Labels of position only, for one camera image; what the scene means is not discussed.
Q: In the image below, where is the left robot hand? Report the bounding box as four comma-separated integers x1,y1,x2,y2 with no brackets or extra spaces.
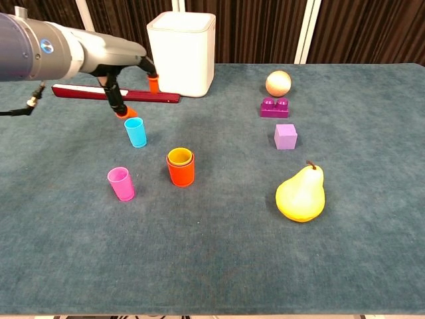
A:
78,29,160,120

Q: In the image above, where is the cyan plastic cup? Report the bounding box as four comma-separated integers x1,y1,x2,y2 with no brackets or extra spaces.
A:
124,117,147,148

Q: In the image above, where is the yellow plastic cup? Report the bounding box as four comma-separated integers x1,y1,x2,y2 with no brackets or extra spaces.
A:
167,148,193,166

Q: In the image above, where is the pink plastic cup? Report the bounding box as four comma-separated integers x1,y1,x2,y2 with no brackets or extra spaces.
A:
107,167,136,202

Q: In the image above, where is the red and white flat stick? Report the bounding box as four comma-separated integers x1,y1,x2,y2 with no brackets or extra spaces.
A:
51,83,181,104

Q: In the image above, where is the white square bin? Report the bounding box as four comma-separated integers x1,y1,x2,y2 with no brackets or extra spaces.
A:
146,11,216,98

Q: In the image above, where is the dark brown pleated curtain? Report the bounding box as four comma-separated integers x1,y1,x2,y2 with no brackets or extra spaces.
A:
0,0,425,66

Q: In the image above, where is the orange plastic cup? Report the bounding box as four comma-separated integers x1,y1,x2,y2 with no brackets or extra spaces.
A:
165,153,196,188

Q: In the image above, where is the peach coloured ball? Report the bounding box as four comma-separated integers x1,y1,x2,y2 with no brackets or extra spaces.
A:
265,70,292,98

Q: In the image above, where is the magenta building brick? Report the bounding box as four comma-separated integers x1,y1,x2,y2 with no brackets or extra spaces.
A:
260,97,290,118

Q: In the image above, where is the lilac cube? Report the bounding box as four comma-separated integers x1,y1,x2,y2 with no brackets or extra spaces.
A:
274,124,298,150

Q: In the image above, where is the teal tablecloth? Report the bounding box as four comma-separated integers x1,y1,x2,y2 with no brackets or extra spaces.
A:
0,62,425,316

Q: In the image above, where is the yellow toy pear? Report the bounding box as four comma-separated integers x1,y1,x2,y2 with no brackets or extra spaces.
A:
275,160,326,223

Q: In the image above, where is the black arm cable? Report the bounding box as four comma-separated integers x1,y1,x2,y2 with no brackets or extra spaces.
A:
0,81,46,117

